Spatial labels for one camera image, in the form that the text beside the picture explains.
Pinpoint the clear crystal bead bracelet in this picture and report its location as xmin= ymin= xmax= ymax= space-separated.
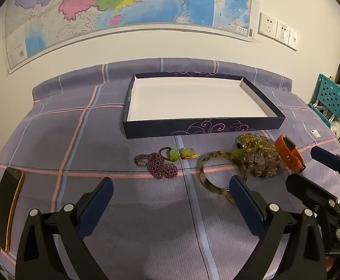
xmin=249 ymin=152 xmax=281 ymax=178

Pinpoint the colourful wall map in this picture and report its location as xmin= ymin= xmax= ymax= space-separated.
xmin=2 ymin=0 xmax=259 ymax=75

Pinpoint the purple bead bracelet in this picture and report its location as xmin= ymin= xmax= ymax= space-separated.
xmin=134 ymin=153 xmax=179 ymax=179

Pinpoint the teal plastic stool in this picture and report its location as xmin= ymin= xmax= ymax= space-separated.
xmin=308 ymin=73 xmax=340 ymax=129

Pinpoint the green charm with black cord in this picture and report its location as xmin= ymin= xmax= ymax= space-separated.
xmin=159 ymin=147 xmax=180 ymax=162

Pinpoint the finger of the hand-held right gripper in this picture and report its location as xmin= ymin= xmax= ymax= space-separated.
xmin=310 ymin=146 xmax=340 ymax=181
xmin=285 ymin=173 xmax=339 ymax=210

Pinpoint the orange smart watch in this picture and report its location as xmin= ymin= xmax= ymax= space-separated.
xmin=275 ymin=134 xmax=307 ymax=172

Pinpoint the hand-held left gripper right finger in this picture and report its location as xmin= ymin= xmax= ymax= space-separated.
xmin=229 ymin=175 xmax=329 ymax=280

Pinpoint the yellow charm with orange cord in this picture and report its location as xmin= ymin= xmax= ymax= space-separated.
xmin=179 ymin=148 xmax=201 ymax=160

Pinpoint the black phone with orange edge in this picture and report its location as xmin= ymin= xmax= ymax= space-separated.
xmin=0 ymin=167 xmax=25 ymax=253

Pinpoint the dark blue shallow box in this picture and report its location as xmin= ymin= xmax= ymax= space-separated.
xmin=122 ymin=71 xmax=286 ymax=140

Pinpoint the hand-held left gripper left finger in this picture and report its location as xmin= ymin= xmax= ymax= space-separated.
xmin=15 ymin=177 xmax=114 ymax=280

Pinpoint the tortoiseshell bangle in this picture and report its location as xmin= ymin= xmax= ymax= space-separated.
xmin=197 ymin=151 xmax=248 ymax=203

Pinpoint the yellow bead necklace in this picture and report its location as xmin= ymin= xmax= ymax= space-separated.
xmin=235 ymin=133 xmax=276 ymax=158

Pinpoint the white wall socket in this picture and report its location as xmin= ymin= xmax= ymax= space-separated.
xmin=259 ymin=12 xmax=278 ymax=39
xmin=276 ymin=21 xmax=291 ymax=45
xmin=287 ymin=28 xmax=299 ymax=51

